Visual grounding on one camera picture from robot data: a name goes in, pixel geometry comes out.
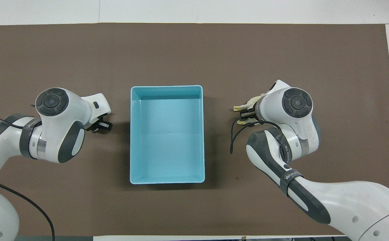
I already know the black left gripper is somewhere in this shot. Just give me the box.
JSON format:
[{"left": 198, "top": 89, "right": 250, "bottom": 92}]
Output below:
[{"left": 90, "top": 114, "right": 113, "bottom": 132}]

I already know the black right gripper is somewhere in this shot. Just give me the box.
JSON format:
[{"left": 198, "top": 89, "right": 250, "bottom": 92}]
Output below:
[{"left": 240, "top": 110, "right": 258, "bottom": 124}]

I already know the cream white horse toy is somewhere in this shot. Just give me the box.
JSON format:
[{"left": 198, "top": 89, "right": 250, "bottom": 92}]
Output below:
[{"left": 233, "top": 95, "right": 266, "bottom": 126}]

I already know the light blue storage box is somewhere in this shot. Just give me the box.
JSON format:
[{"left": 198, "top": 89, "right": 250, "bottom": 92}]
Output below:
[{"left": 130, "top": 85, "right": 206, "bottom": 185}]

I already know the brown table mat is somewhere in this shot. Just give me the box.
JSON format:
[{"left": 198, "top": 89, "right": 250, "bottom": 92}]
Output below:
[{"left": 0, "top": 23, "right": 389, "bottom": 237}]

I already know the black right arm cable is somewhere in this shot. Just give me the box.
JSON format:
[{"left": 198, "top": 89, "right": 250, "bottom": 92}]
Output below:
[{"left": 230, "top": 120, "right": 283, "bottom": 155}]

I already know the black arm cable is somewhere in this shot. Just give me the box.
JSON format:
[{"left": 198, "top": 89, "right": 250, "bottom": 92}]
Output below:
[
  {"left": 0, "top": 116, "right": 55, "bottom": 241},
  {"left": 230, "top": 120, "right": 283, "bottom": 155}
]

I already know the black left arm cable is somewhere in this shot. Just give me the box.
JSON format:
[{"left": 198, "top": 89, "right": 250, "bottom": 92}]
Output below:
[{"left": 0, "top": 116, "right": 55, "bottom": 241}]

